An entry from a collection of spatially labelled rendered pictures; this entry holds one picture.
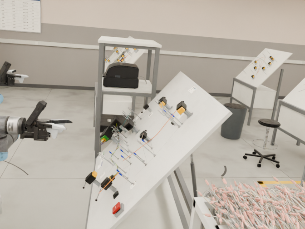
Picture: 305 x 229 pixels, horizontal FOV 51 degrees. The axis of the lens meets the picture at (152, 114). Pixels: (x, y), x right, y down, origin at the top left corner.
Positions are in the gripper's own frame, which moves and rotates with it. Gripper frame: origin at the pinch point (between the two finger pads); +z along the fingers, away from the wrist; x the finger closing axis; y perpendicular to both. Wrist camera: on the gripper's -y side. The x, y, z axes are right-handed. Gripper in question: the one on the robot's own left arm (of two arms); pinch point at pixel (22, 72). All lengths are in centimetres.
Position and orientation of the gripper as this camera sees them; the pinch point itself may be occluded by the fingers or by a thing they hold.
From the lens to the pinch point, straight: 253.7
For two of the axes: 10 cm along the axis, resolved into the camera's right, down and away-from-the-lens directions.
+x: 8.1, 3.5, -4.8
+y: -2.0, 9.2, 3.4
